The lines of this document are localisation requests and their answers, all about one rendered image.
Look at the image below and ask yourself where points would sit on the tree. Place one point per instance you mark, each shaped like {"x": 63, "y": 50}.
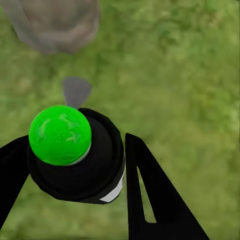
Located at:
{"x": 54, "y": 26}

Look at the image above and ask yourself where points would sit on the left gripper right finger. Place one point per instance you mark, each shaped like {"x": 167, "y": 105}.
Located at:
{"x": 174, "y": 220}

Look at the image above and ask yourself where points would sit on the pesticide atomizer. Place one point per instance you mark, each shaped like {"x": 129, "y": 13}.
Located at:
{"x": 76, "y": 154}

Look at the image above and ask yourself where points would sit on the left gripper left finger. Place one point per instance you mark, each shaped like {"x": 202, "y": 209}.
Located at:
{"x": 13, "y": 174}

